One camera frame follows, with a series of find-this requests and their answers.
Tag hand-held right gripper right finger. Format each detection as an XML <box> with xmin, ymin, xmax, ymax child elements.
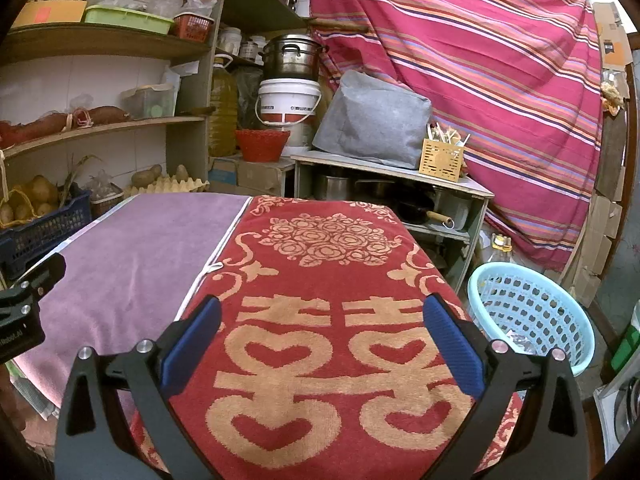
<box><xmin>422</xmin><ymin>293</ymin><xmax>592</xmax><ymax>480</ymax></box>

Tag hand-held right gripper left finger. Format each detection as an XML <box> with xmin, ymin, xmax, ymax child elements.
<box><xmin>54</xmin><ymin>295</ymin><xmax>223</xmax><ymax>480</ymax></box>

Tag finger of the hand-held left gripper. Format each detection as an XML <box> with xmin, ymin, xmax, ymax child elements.
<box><xmin>10</xmin><ymin>252</ymin><xmax>67</xmax><ymax>307</ymax></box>

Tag light blue plastic basket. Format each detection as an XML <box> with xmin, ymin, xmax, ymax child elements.
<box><xmin>467</xmin><ymin>262</ymin><xmax>596</xmax><ymax>377</ymax></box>

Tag blue plastic crate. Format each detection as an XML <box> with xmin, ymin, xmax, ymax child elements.
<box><xmin>0</xmin><ymin>192</ymin><xmax>94</xmax><ymax>272</ymax></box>

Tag pile of potatoes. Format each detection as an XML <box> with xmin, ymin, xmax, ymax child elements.
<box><xmin>0</xmin><ymin>175</ymin><xmax>61</xmax><ymax>227</ymax></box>

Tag small brown basket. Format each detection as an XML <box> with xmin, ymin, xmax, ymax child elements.
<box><xmin>90</xmin><ymin>182</ymin><xmax>125</xmax><ymax>219</ymax></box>

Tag purple towel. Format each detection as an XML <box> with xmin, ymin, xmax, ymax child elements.
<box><xmin>12</xmin><ymin>194</ymin><xmax>252</xmax><ymax>412</ymax></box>

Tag clear oil bottle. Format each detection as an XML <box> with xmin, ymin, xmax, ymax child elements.
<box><xmin>487</xmin><ymin>234</ymin><xmax>514</xmax><ymax>262</ymax></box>

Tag red gold patterned towel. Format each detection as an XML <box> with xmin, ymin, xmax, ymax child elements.
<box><xmin>127</xmin><ymin>195</ymin><xmax>526</xmax><ymax>480</ymax></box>

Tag sweet potato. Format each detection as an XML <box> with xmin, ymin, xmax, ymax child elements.
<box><xmin>0</xmin><ymin>114</ymin><xmax>71</xmax><ymax>144</ymax></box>
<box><xmin>87</xmin><ymin>105</ymin><xmax>132</xmax><ymax>125</ymax></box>

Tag egg tray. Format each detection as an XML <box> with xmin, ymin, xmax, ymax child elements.
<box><xmin>125</xmin><ymin>176</ymin><xmax>210</xmax><ymax>195</ymax></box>

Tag green box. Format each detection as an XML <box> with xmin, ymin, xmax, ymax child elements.
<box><xmin>612</xmin><ymin>305</ymin><xmax>640</xmax><ymax>377</ymax></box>

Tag brown cardboard box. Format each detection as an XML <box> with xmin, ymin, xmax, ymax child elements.
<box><xmin>207</xmin><ymin>155</ymin><xmax>296</xmax><ymax>197</ymax></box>

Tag bamboo chopstick holder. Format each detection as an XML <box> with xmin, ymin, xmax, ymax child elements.
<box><xmin>419</xmin><ymin>137</ymin><xmax>466</xmax><ymax>183</ymax></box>

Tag steel bowl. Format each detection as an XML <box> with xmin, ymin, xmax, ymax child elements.
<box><xmin>612</xmin><ymin>375</ymin><xmax>640</xmax><ymax>447</ymax></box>

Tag grey cabinet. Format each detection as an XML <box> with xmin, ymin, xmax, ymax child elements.
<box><xmin>290</xmin><ymin>150</ymin><xmax>496</xmax><ymax>297</ymax></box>

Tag small steel pot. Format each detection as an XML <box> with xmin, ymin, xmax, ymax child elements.
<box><xmin>315</xmin><ymin>175</ymin><xmax>351</xmax><ymax>202</ymax></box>

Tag clear plastic container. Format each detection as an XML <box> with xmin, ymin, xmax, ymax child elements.
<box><xmin>122</xmin><ymin>84</ymin><xmax>176</xmax><ymax>119</ymax></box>

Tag red plastic basin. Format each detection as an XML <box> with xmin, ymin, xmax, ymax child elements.
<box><xmin>234</xmin><ymin>129</ymin><xmax>291</xmax><ymax>163</ymax></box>

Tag bundle of chopsticks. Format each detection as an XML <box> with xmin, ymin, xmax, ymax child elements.
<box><xmin>425</xmin><ymin>120</ymin><xmax>471</xmax><ymax>147</ymax></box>

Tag yellow oil jug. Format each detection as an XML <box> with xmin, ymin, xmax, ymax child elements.
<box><xmin>209</xmin><ymin>55</ymin><xmax>240</xmax><ymax>157</ymax></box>

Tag wooden shelf unit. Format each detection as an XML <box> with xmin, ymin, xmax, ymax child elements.
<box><xmin>0</xmin><ymin>0</ymin><xmax>313</xmax><ymax>232</ymax></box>

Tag grey cloth cover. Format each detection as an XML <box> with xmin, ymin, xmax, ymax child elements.
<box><xmin>312</xmin><ymin>70</ymin><xmax>433</xmax><ymax>170</ymax></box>

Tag yellow cardboard box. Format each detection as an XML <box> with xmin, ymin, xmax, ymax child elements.
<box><xmin>10</xmin><ymin>0</ymin><xmax>89</xmax><ymax>29</ymax></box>

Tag green plastic tray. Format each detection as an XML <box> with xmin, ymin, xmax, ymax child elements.
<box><xmin>82</xmin><ymin>5</ymin><xmax>175</xmax><ymax>36</ymax></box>

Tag white plastic bucket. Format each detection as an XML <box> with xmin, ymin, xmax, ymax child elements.
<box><xmin>255</xmin><ymin>79</ymin><xmax>323</xmax><ymax>128</ymax></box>

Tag small red basket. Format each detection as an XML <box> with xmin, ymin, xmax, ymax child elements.
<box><xmin>172</xmin><ymin>12</ymin><xmax>216</xmax><ymax>42</ymax></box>

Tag red striped cloth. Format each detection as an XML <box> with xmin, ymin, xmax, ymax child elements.
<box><xmin>307</xmin><ymin>0</ymin><xmax>604</xmax><ymax>272</ymax></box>

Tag white plastic jar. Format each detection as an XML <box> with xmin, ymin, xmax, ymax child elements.
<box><xmin>217</xmin><ymin>27</ymin><xmax>244</xmax><ymax>56</ymax></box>

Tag orange crumpled bundle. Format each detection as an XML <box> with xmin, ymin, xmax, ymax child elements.
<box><xmin>602</xmin><ymin>82</ymin><xmax>626</xmax><ymax>112</ymax></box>

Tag large steel pot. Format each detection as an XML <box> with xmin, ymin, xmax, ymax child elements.
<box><xmin>260</xmin><ymin>34</ymin><xmax>327</xmax><ymax>81</ymax></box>

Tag printed cardboard box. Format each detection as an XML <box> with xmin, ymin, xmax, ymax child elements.
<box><xmin>592</xmin><ymin>2</ymin><xmax>632</xmax><ymax>69</ymax></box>

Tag pan with wooden handle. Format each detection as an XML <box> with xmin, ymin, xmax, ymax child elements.
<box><xmin>397</xmin><ymin>200</ymin><xmax>454</xmax><ymax>229</ymax></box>

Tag cardboard wall panels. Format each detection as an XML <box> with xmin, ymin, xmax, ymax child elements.
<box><xmin>570</xmin><ymin>110</ymin><xmax>627</xmax><ymax>307</ymax></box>

